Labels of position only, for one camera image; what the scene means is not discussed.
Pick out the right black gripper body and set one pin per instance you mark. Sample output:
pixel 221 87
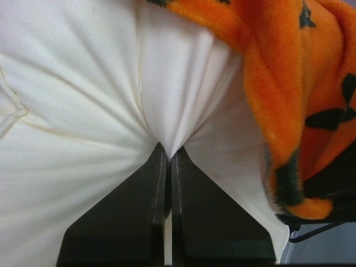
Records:
pixel 335 182

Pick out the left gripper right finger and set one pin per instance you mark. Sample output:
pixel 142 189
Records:
pixel 208 226

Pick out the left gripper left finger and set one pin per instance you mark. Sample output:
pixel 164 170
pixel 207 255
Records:
pixel 127 226

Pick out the orange black patterned pillowcase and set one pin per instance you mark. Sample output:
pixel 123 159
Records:
pixel 299 79

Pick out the cream white pillow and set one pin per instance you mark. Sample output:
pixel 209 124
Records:
pixel 88 88

